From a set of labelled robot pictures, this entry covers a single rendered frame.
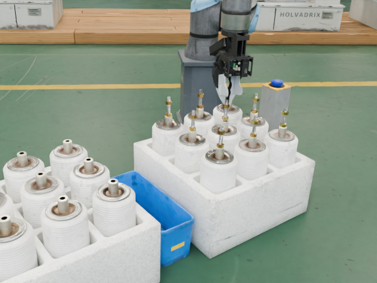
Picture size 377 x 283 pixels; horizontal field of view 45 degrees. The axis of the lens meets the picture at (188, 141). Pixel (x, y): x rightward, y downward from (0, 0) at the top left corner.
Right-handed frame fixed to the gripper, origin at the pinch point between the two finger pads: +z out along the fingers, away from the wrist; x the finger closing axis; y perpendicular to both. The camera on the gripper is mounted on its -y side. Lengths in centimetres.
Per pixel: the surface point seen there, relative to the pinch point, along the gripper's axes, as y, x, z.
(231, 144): 5.3, 0.3, 12.2
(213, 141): 2.8, -4.3, 11.7
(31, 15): -215, -42, 17
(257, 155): 16.6, 2.5, 10.4
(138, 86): -110, 3, 35
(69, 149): 2.0, -44.6, 8.6
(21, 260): 35, -58, 14
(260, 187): 20.4, 2.0, 17.9
